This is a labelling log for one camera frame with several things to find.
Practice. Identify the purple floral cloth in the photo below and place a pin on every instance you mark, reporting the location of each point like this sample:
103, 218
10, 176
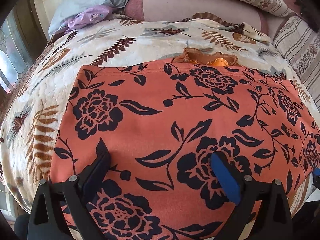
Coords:
90, 16

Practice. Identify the window with glass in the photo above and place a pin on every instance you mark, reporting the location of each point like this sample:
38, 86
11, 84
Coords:
15, 59

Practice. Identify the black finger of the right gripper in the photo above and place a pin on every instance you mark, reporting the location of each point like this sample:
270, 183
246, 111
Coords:
316, 178

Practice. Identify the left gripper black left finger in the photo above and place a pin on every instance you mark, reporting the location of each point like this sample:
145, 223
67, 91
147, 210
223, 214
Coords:
47, 220

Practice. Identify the cream leaf pattern blanket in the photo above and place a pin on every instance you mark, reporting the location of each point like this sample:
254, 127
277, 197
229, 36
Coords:
32, 113

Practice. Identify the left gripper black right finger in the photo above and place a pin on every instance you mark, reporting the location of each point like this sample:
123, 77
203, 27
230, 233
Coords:
273, 219

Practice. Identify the orange embroidered cloth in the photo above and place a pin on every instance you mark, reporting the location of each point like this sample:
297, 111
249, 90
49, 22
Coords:
195, 56

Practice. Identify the striped beige pillow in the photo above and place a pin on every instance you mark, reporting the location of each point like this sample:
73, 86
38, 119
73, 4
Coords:
299, 46

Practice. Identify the orange black floral garment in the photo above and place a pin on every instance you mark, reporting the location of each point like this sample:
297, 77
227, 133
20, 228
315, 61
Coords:
160, 122

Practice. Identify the pink bed sheet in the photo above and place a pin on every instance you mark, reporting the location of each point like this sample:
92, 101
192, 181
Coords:
231, 11

